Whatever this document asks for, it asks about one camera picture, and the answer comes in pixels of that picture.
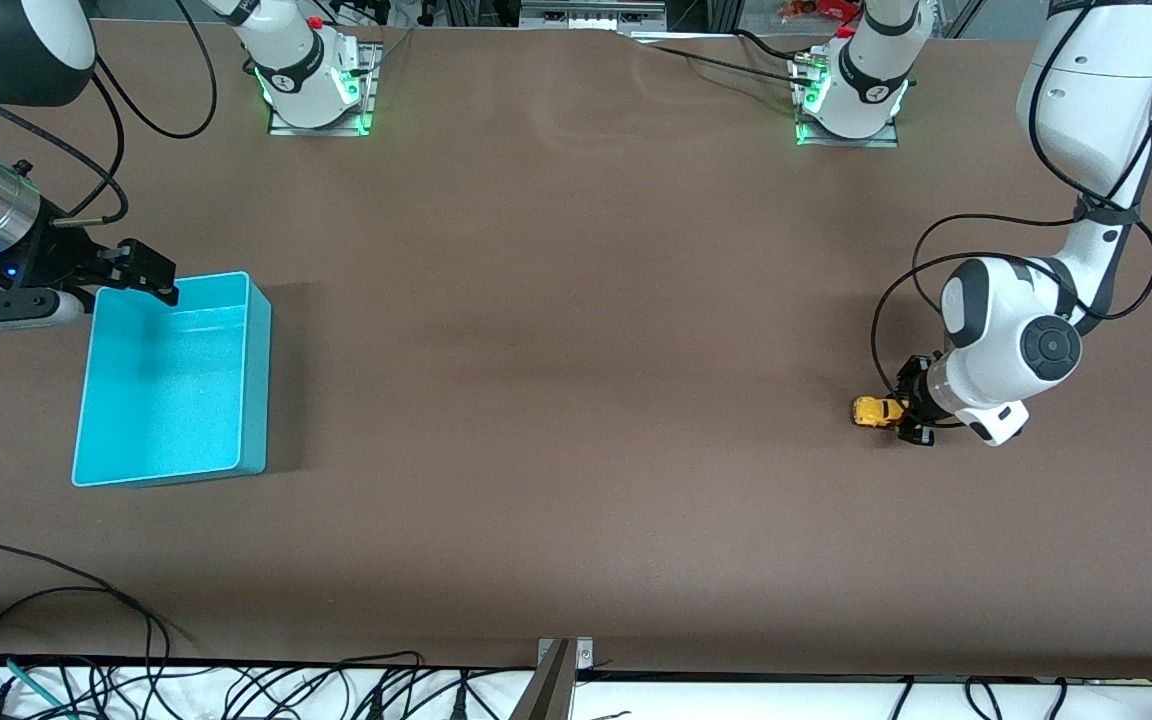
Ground red orange package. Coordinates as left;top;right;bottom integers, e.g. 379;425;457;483
779;0;862;23

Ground aluminium frame strut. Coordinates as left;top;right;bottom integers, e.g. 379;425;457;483
936;0;987;39

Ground silver aluminium frame rail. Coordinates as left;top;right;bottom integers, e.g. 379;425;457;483
519;0;669;33

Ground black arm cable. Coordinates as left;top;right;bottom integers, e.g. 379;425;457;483
869;0;1152;431
0;0;219;223

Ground teal cable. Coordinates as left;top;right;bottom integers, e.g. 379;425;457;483
0;652;72;720

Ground black base cable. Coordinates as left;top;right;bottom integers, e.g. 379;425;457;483
636;30;817;86

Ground yellow beetle toy car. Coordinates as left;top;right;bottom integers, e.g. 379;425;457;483
852;396;909;429

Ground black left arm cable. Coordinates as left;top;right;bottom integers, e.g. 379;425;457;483
869;0;1152;431

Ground turquoise plastic bin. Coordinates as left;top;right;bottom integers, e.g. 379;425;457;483
71;270;272;489

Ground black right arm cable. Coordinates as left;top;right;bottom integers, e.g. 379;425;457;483
0;0;219;223

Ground grey metal bracket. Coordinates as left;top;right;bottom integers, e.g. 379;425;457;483
536;637;595;669

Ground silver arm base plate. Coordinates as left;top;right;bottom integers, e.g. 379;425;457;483
794;55;903;149
268;42;379;137

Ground dark metal strut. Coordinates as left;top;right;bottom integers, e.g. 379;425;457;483
509;640;577;720

